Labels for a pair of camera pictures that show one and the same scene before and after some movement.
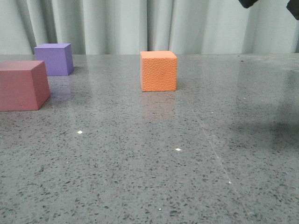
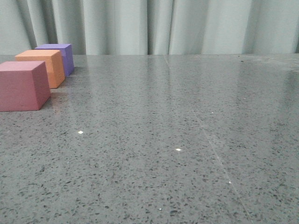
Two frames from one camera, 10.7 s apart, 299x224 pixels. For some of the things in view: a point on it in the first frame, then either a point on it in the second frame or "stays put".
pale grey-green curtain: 120,27 stays put
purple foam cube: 58,57 stays put
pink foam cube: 24,85 stays put
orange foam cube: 158,70 → 53,63
